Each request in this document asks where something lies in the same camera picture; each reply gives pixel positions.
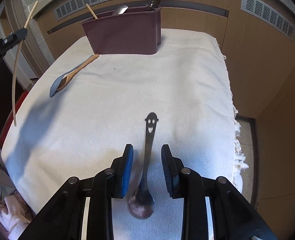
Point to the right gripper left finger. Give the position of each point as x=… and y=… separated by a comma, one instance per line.
x=62, y=216

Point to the red floor mat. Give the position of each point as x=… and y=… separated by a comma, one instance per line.
x=10, y=119

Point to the grey-blue plastic rice spoon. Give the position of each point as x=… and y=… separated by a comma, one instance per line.
x=62, y=79

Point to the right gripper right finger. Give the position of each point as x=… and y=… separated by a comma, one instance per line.
x=232, y=216

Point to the bundle of cloths on floor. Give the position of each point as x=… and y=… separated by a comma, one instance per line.
x=15, y=215

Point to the white cloth table cover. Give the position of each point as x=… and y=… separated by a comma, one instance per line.
x=79, y=131

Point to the brown wooden spoon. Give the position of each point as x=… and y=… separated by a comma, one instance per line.
x=77, y=71

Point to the short grey vent grille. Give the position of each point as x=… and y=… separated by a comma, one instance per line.
x=267, y=14

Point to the maroon plastic utensil holder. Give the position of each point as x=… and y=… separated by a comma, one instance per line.
x=136, y=31

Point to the black plastic ladle spoon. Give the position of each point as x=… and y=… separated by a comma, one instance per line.
x=152, y=4

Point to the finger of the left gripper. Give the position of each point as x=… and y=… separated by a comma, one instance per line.
x=13, y=39

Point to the steel smiley handle spoon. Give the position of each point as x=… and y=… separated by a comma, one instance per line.
x=141, y=203

